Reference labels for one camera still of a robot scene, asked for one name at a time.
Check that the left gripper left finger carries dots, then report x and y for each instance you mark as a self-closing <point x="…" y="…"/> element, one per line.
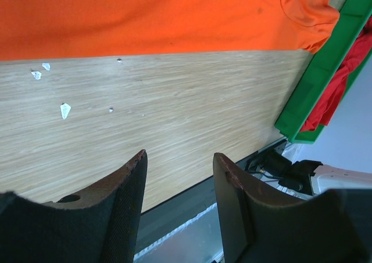
<point x="96" y="224"/>

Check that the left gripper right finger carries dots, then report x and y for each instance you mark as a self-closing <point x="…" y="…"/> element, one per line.
<point x="259" y="223"/>

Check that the orange t shirt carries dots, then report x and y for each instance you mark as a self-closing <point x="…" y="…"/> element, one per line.
<point x="40" y="29"/>

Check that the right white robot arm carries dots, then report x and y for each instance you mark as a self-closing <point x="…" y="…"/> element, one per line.
<point x="311" y="177"/>

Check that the red t shirt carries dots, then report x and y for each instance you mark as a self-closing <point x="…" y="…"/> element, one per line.
<point x="334" y="92"/>

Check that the green plastic bin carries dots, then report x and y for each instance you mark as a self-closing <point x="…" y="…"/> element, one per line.
<point x="353" y="16"/>

